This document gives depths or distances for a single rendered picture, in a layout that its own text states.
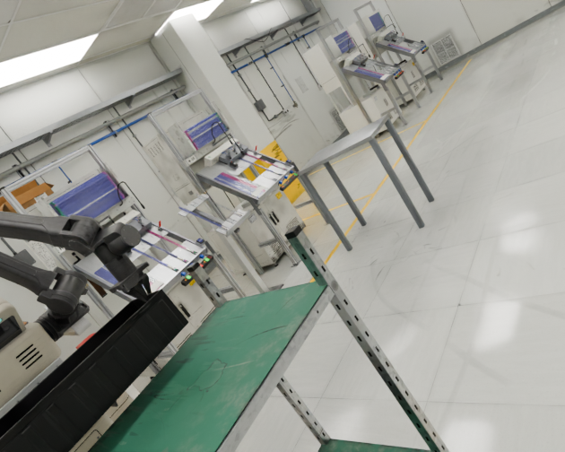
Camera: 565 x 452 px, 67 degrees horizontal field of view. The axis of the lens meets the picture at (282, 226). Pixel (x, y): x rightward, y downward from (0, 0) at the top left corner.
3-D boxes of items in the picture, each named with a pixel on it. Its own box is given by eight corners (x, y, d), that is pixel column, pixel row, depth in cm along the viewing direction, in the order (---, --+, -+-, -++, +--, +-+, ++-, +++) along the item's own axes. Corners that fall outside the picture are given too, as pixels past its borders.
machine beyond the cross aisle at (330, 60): (424, 104, 701) (367, -5, 655) (410, 123, 645) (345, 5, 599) (358, 137, 795) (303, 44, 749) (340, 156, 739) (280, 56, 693)
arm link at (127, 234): (79, 220, 108) (65, 245, 102) (106, 199, 103) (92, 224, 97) (118, 246, 115) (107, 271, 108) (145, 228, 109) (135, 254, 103)
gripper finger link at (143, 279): (165, 295, 113) (143, 267, 111) (146, 314, 108) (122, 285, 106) (153, 299, 117) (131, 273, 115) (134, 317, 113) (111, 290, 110)
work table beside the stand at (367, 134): (423, 227, 320) (370, 134, 300) (347, 251, 364) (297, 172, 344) (434, 198, 353) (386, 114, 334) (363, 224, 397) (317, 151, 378)
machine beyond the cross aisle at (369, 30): (446, 76, 798) (397, -20, 753) (435, 91, 742) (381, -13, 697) (385, 108, 892) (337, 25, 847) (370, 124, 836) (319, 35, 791)
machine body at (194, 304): (235, 319, 379) (193, 265, 365) (183, 381, 332) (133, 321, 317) (195, 325, 424) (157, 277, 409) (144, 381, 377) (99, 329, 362)
